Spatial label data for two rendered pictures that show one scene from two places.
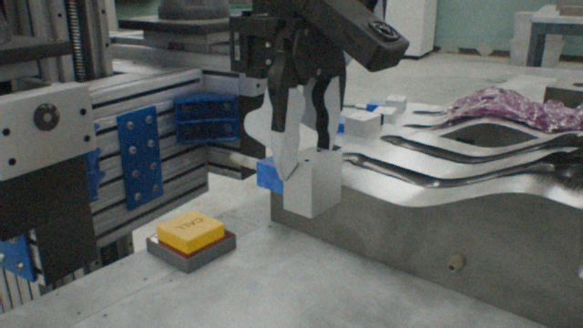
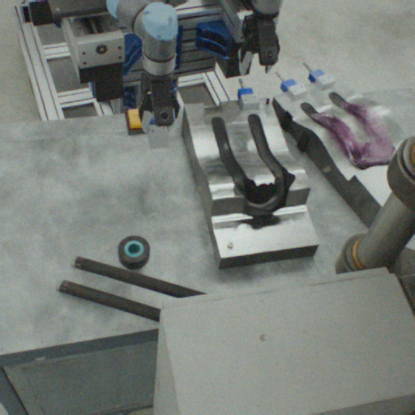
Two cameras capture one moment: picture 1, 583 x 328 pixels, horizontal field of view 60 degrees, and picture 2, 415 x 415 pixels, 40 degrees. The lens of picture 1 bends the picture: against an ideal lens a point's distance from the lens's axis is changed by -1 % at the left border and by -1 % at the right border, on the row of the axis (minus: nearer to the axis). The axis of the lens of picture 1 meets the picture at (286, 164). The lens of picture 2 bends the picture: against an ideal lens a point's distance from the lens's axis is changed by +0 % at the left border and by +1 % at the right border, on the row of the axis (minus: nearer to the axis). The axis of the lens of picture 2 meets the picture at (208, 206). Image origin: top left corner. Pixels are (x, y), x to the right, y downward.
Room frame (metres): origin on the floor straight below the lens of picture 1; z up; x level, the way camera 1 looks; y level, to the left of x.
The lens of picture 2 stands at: (-0.32, -0.67, 2.09)
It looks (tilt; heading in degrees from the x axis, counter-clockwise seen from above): 55 degrees down; 30
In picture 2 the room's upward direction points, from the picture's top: 10 degrees clockwise
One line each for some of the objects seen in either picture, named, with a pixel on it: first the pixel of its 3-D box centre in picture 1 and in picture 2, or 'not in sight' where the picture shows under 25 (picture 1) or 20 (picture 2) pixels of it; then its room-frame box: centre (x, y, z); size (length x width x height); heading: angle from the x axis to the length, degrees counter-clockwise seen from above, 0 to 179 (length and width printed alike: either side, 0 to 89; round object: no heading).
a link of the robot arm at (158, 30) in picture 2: not in sight; (159, 31); (0.49, 0.00, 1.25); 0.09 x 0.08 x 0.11; 81
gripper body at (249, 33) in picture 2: not in sight; (261, 24); (0.80, -0.09, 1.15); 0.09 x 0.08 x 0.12; 50
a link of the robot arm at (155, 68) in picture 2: not in sight; (157, 59); (0.49, -0.01, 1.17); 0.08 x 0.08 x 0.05
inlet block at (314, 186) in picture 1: (276, 170); (155, 123); (0.51, 0.01, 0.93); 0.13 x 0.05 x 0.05; 50
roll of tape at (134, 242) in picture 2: not in sight; (134, 252); (0.22, -0.17, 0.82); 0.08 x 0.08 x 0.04
